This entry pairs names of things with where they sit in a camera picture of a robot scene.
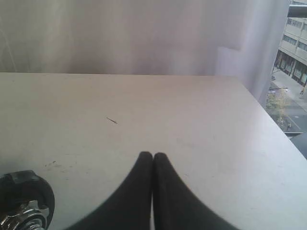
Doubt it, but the black plate right end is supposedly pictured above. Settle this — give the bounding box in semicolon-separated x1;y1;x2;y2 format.
0;170;55;227

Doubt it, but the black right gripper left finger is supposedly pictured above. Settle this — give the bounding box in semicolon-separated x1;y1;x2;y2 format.
68;151;153;230

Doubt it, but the chrome spin-lock nut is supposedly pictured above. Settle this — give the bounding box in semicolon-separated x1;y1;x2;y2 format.
0;200;50;230

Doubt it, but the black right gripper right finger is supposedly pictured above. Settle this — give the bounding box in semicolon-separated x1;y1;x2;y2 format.
153;153;236;230

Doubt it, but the white sheer curtain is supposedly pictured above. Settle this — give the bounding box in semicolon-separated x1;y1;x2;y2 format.
0;0;290;105

